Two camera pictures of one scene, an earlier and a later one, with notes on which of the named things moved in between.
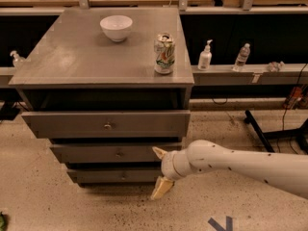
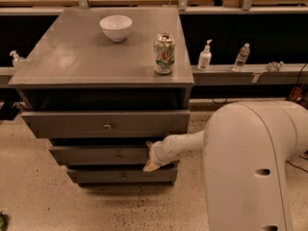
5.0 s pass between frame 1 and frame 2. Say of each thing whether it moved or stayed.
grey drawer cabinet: stayed
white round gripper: moved
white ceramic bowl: stayed
